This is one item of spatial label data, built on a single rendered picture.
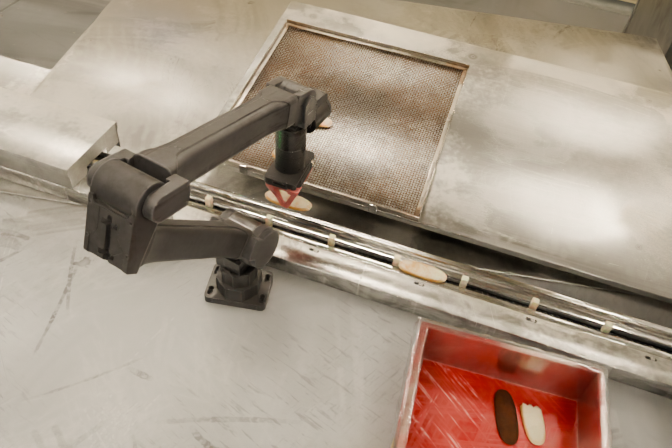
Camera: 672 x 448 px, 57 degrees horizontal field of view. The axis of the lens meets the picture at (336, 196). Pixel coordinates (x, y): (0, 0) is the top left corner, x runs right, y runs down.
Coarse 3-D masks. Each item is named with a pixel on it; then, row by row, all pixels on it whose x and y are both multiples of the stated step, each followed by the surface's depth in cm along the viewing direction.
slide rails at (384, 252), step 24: (192, 192) 135; (264, 216) 131; (312, 240) 128; (336, 240) 128; (360, 240) 129; (384, 264) 125; (432, 264) 126; (456, 288) 122; (504, 288) 123; (528, 312) 119; (576, 312) 120; (648, 336) 118
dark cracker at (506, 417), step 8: (496, 392) 109; (504, 392) 109; (496, 400) 108; (504, 400) 107; (512, 400) 108; (496, 408) 106; (504, 408) 106; (512, 408) 106; (496, 416) 106; (504, 416) 105; (512, 416) 105; (504, 424) 104; (512, 424) 104; (504, 432) 103; (512, 432) 103; (504, 440) 103; (512, 440) 103
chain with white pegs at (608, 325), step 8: (96, 160) 136; (88, 168) 139; (192, 200) 135; (208, 200) 131; (216, 208) 133; (272, 216) 129; (272, 224) 131; (296, 232) 130; (320, 240) 129; (328, 240) 127; (344, 248) 128; (368, 256) 127; (400, 256) 124; (392, 264) 125; (464, 280) 121; (472, 288) 124; (496, 296) 123; (520, 304) 122; (536, 304) 119; (544, 312) 121; (568, 320) 121; (592, 328) 119; (600, 328) 119; (608, 328) 117; (624, 336) 118; (648, 344) 117
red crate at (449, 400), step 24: (432, 384) 109; (456, 384) 110; (480, 384) 110; (504, 384) 111; (432, 408) 106; (456, 408) 107; (480, 408) 107; (552, 408) 108; (576, 408) 108; (432, 432) 103; (456, 432) 103; (480, 432) 104; (552, 432) 105; (576, 432) 105
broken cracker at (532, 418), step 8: (520, 408) 107; (528, 408) 107; (536, 408) 107; (528, 416) 106; (536, 416) 106; (528, 424) 105; (536, 424) 105; (544, 424) 105; (528, 432) 104; (536, 432) 104; (544, 432) 104; (536, 440) 103; (544, 440) 103
